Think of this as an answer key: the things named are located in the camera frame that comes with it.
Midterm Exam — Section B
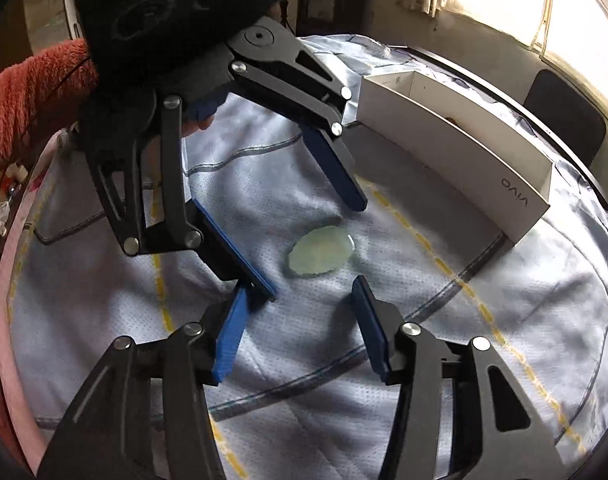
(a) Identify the person's left hand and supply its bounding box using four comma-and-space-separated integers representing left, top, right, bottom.
181, 115, 215, 138

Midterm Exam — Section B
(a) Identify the blue checkered bed sheet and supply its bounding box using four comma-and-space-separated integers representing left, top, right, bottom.
3, 34, 608, 480

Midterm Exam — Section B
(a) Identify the white vivo cardboard box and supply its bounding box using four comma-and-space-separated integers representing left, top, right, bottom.
357, 72, 553, 243

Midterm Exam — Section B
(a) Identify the black office chair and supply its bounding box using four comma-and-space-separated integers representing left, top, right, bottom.
524, 70, 606, 166

